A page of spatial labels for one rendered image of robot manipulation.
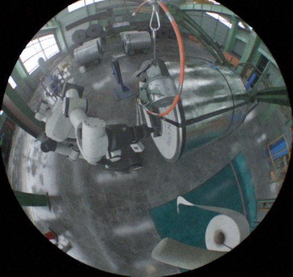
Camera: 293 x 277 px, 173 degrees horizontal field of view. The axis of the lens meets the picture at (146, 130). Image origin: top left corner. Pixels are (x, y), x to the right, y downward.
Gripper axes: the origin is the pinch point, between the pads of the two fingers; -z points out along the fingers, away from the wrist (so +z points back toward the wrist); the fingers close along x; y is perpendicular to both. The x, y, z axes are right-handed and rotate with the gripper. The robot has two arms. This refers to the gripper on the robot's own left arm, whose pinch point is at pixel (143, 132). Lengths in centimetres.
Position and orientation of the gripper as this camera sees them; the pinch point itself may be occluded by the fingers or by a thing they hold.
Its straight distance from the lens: 43.1
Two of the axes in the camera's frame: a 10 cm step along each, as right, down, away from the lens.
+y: 2.3, 9.7, -0.4
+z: -6.1, 1.1, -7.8
